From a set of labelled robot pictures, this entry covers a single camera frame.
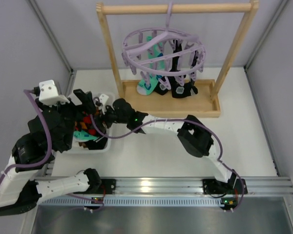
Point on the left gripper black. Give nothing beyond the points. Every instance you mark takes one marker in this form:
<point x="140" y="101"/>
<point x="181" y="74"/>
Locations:
<point x="83" y="103"/>

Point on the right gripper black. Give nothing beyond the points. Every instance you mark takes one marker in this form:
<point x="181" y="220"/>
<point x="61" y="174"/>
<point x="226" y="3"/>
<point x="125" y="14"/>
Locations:
<point x="107" y="116"/>

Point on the black blue sock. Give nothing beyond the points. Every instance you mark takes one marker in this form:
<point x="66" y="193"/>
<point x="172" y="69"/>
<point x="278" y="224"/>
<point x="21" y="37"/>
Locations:
<point x="161" y="85"/>

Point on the lilac round clip hanger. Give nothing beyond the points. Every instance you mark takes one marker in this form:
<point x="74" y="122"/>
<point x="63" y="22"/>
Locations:
<point x="183" y="53"/>

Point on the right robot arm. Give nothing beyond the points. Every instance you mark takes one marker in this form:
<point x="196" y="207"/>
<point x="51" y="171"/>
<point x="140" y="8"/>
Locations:
<point x="198" y="141"/>

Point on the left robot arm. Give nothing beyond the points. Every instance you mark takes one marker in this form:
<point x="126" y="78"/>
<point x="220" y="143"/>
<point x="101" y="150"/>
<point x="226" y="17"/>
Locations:
<point x="49" y="132"/>

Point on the teal sock in basket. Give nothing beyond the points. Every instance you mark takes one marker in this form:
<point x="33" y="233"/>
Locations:
<point x="82" y="136"/>

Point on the black white sock in basket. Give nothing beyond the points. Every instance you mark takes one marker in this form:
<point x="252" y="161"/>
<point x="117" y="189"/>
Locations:
<point x="99" y="144"/>

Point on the white plastic basket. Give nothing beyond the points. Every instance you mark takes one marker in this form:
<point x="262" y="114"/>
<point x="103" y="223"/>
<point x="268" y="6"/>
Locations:
<point x="78" y="150"/>

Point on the teal white sock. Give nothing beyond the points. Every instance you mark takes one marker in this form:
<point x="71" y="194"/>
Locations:
<point x="152" y="85"/>

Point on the wooden hanging rack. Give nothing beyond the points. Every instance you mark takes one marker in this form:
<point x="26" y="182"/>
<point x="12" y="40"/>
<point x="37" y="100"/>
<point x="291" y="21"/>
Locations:
<point x="200" y="98"/>

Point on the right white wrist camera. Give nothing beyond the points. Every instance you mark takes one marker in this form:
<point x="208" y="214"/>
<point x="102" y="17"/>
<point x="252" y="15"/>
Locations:
<point x="101" y="102"/>

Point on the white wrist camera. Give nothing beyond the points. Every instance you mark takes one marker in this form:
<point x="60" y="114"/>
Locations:
<point x="101" y="102"/>
<point x="48" y="95"/>

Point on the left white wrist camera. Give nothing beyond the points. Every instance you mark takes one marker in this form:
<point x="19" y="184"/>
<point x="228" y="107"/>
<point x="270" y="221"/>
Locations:
<point x="48" y="95"/>

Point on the slotted cable duct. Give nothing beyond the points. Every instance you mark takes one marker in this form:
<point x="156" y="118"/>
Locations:
<point x="112" y="201"/>

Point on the aluminium mounting rail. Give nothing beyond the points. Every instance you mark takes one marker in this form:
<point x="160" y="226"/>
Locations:
<point x="192" y="186"/>

